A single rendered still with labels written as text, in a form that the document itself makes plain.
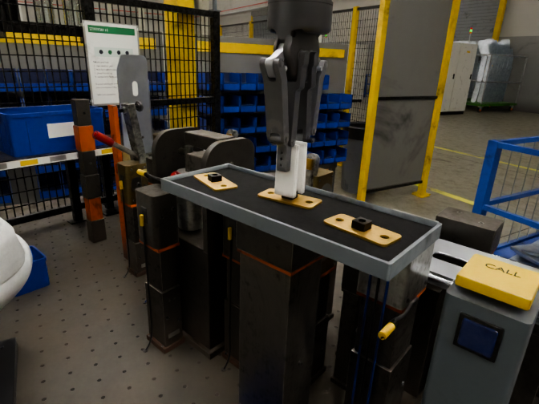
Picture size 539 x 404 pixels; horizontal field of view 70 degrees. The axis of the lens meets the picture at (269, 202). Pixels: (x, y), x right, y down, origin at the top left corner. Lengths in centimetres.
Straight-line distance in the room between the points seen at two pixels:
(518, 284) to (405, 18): 359
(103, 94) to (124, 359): 108
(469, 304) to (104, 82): 155
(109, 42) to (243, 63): 167
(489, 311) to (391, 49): 350
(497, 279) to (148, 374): 73
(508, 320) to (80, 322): 96
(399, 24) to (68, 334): 345
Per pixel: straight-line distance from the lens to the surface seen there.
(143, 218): 83
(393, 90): 389
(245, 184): 58
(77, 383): 96
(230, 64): 320
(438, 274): 73
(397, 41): 386
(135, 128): 114
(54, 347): 107
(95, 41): 171
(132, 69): 146
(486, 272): 41
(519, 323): 40
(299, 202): 51
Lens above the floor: 134
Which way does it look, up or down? 20 degrees down
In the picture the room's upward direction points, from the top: 2 degrees clockwise
